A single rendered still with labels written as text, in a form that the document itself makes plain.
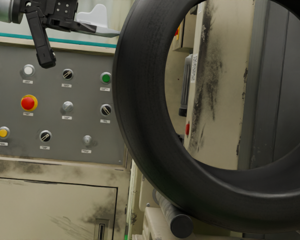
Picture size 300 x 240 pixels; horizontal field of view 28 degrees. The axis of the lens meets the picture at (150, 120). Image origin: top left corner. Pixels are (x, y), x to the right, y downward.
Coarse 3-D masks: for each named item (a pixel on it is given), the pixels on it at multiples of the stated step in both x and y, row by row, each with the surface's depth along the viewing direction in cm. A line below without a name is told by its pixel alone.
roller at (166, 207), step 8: (160, 200) 136; (168, 208) 124; (176, 208) 120; (168, 216) 119; (176, 216) 114; (184, 216) 114; (168, 224) 118; (176, 224) 114; (184, 224) 114; (192, 224) 114; (176, 232) 114; (184, 232) 114
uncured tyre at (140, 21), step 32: (160, 0) 108; (192, 0) 107; (288, 0) 138; (128, 32) 110; (160, 32) 107; (128, 64) 109; (160, 64) 107; (128, 96) 110; (160, 96) 108; (128, 128) 111; (160, 128) 108; (160, 160) 109; (192, 160) 109; (288, 160) 140; (160, 192) 115; (192, 192) 110; (224, 192) 110; (256, 192) 111; (288, 192) 111; (224, 224) 114; (256, 224) 113; (288, 224) 113
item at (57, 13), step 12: (24, 0) 116; (36, 0) 117; (48, 0) 114; (60, 0) 116; (72, 0) 116; (12, 12) 115; (24, 12) 117; (48, 12) 115; (60, 12) 116; (72, 12) 116; (48, 24) 115
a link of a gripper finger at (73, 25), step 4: (68, 20) 114; (72, 20) 114; (56, 24) 116; (60, 24) 114; (64, 24) 114; (68, 24) 114; (72, 24) 114; (76, 24) 114; (80, 24) 114; (84, 24) 115; (88, 24) 116; (68, 28) 116; (72, 28) 114; (76, 28) 114; (80, 28) 114; (84, 28) 115; (88, 28) 115; (92, 28) 116; (96, 28) 116; (92, 32) 116
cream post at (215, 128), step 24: (216, 0) 149; (240, 0) 149; (216, 24) 149; (240, 24) 150; (216, 48) 149; (240, 48) 150; (216, 72) 150; (240, 72) 150; (192, 96) 154; (216, 96) 150; (240, 96) 151; (192, 120) 151; (216, 120) 150; (240, 120) 151; (192, 144) 150; (216, 144) 151
